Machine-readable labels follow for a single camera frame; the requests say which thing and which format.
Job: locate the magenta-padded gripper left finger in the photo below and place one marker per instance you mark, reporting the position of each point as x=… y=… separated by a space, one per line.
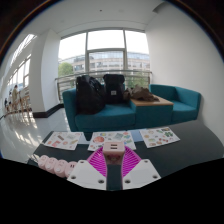
x=86 y=175

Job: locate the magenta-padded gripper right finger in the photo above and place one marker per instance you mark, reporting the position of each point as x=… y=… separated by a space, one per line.
x=143 y=173

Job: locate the pink charger block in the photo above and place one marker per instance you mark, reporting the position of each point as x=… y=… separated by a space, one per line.
x=113 y=152

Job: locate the pink power strip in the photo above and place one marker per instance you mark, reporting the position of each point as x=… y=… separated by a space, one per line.
x=56 y=166

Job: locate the sticker sheet with round items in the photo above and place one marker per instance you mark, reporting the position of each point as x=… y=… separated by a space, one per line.
x=100 y=138

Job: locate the sticker sheet with green items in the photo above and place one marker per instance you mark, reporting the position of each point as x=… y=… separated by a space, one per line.
x=159 y=136

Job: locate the sticker sheet with brown items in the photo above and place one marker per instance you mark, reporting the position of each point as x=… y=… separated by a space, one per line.
x=64 y=140

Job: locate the wood-topped teal side table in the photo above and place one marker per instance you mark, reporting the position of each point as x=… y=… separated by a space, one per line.
x=155 y=113

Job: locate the teal sofa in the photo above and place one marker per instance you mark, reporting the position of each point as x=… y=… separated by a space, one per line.
x=110 y=118

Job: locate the brown jacket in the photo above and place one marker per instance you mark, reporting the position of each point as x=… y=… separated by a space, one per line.
x=141 y=94

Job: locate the large black backpack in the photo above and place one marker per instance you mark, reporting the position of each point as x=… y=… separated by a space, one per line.
x=88 y=95

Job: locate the teal armchair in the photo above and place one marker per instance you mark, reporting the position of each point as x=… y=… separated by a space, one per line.
x=186 y=103

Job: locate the black backpack with label patch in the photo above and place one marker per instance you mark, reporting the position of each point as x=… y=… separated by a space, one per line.
x=114 y=86

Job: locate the wooden stools group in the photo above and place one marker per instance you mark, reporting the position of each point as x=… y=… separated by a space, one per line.
x=25 y=100

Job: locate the metal window railing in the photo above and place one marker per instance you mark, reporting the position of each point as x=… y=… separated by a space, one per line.
x=66 y=77

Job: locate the person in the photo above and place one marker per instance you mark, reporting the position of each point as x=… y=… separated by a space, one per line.
x=6 y=104
x=15 y=96

